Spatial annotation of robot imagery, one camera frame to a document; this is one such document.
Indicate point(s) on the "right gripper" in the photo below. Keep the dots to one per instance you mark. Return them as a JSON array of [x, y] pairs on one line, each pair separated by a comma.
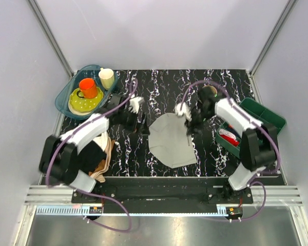
[[190, 126]]

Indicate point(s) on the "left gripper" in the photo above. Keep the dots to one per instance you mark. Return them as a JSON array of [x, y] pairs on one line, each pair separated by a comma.
[[141, 128]]

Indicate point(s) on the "grey underwear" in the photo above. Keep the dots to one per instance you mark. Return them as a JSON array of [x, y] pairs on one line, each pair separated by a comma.
[[169, 143]]

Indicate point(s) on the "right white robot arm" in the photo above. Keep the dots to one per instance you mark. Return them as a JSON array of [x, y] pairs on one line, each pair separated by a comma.
[[258, 146]]

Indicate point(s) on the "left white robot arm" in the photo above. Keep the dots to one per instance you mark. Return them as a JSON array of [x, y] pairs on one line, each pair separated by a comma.
[[61, 154]]

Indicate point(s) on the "red white rolled underwear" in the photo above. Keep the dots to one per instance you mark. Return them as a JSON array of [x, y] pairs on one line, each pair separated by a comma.
[[229, 136]]

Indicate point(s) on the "beige ceramic mug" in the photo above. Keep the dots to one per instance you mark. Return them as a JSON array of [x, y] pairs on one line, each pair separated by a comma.
[[208, 90]]

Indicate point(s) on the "beige tan garment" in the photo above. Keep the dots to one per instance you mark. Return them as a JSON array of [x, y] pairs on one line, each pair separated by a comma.
[[106, 144]]

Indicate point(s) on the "black garment pile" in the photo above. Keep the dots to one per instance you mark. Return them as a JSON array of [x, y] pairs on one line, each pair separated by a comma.
[[90, 157]]

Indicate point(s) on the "cream yellow cup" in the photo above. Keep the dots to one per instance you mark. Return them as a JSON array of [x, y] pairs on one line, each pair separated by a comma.
[[107, 78]]

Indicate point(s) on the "yellow green dotted plate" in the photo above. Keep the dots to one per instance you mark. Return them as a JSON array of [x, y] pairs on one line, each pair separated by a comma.
[[81, 106]]

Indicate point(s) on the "orange cup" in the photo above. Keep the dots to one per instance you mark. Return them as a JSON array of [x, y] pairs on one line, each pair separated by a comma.
[[87, 89]]

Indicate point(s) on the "green plastic divided organizer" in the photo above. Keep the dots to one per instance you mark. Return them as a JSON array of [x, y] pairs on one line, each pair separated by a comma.
[[247, 114]]

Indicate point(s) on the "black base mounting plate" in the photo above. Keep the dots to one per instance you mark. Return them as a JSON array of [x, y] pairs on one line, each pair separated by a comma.
[[165, 195]]

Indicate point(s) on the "teal transparent plastic basin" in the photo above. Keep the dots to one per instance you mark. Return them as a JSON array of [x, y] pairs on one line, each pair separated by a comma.
[[89, 71]]

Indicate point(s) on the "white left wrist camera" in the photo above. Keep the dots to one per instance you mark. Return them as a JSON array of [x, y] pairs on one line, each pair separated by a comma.
[[135, 103]]

